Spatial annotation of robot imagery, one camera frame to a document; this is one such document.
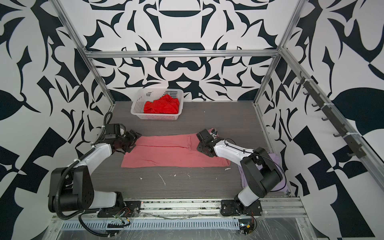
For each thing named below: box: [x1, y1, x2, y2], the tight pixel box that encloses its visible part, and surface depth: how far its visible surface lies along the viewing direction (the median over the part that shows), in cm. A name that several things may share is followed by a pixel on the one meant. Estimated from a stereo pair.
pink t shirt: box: [121, 128, 231, 168], surface depth 92 cm
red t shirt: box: [143, 94, 180, 114], surface depth 113 cm
